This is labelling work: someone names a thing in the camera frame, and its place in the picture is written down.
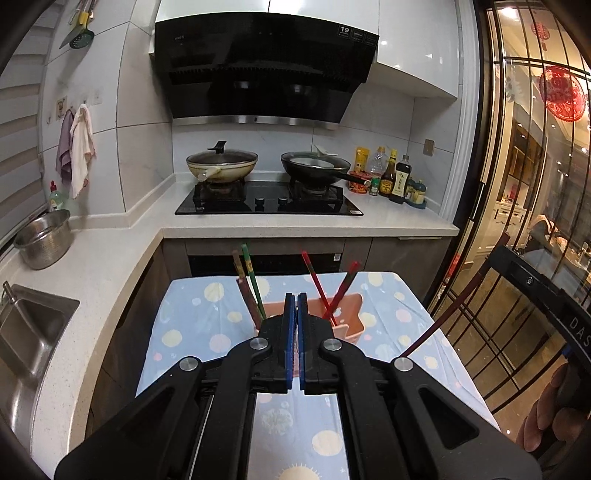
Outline steel sink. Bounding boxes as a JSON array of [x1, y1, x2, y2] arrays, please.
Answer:
[[0, 281, 81, 444]]

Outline red paper-cut decoration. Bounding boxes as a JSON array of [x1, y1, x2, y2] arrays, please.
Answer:
[[538, 65, 587, 123]]

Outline black range hood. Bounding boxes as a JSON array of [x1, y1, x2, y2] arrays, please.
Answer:
[[148, 18, 380, 131]]

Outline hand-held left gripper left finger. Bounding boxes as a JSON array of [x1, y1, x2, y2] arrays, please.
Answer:
[[55, 292, 297, 480]]

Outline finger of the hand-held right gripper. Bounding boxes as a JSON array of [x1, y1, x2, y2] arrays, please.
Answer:
[[488, 244, 537, 291]]

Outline green chopstick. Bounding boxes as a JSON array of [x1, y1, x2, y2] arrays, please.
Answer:
[[240, 243, 267, 322]]

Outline clear oil bottle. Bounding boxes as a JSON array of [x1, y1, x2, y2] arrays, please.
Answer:
[[367, 147, 389, 176]]

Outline green slotted spoon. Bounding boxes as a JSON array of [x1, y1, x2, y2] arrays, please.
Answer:
[[69, 0, 96, 51]]

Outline green dish soap bottle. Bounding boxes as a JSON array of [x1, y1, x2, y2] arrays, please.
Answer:
[[48, 181, 69, 212]]

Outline dark soy sauce bottle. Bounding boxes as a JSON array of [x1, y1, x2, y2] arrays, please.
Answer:
[[390, 154, 413, 204]]

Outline black gas stove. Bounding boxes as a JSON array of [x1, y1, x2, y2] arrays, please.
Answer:
[[175, 180, 365, 217]]

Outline person's right hand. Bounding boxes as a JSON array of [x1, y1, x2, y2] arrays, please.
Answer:
[[516, 364, 585, 456]]

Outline purple hanging towel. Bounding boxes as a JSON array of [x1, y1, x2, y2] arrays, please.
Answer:
[[55, 109, 76, 184]]

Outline steel pot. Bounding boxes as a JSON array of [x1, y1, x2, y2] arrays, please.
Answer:
[[13, 209, 73, 271]]

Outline glass sliding door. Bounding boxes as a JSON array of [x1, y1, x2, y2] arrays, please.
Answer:
[[427, 0, 591, 416]]

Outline green-lid seasoning jars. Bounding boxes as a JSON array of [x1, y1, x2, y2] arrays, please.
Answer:
[[406, 179, 428, 206]]

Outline window blind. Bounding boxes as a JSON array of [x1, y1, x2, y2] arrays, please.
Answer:
[[0, 28, 49, 241]]

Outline white upper cabinet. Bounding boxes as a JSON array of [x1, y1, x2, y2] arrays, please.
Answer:
[[375, 0, 463, 100]]

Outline brown chopstick gold band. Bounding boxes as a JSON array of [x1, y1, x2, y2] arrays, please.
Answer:
[[232, 250, 259, 328]]

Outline beige wok with lid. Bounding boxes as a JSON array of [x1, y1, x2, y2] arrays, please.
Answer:
[[186, 141, 259, 184]]

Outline pink perforated utensil holder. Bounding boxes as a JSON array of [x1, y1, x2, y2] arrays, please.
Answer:
[[253, 293, 366, 348]]

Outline blue printed tablecloth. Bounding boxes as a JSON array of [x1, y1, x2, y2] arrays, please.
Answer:
[[136, 272, 502, 480]]

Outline red seasoning cup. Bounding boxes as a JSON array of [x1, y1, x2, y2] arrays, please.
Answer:
[[347, 172, 382, 193]]

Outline black wok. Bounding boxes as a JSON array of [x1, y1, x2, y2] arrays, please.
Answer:
[[281, 145, 376, 186]]

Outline brown sauce bottle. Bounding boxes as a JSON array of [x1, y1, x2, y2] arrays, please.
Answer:
[[379, 148, 399, 198]]

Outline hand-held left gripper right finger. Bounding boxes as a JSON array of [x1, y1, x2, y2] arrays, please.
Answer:
[[298, 292, 542, 480]]

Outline bright red chopstick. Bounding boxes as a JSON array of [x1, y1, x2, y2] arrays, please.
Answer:
[[301, 251, 332, 315], [322, 261, 361, 322]]

